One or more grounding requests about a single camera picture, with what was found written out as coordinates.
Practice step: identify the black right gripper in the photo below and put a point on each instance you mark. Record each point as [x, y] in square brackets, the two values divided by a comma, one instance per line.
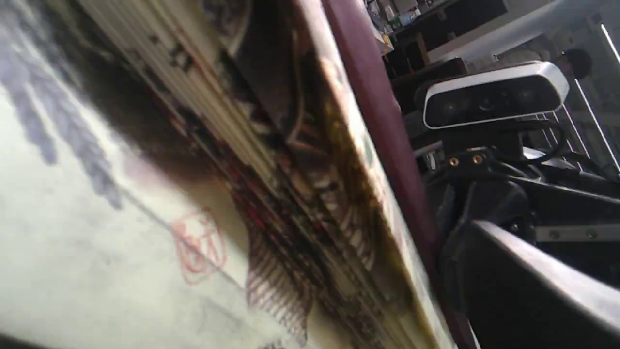
[519, 175]

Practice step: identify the painted paper folding fan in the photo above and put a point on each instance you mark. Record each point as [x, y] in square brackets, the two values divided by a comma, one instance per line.
[197, 174]

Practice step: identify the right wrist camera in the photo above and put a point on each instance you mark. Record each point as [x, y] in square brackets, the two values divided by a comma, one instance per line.
[512, 92]

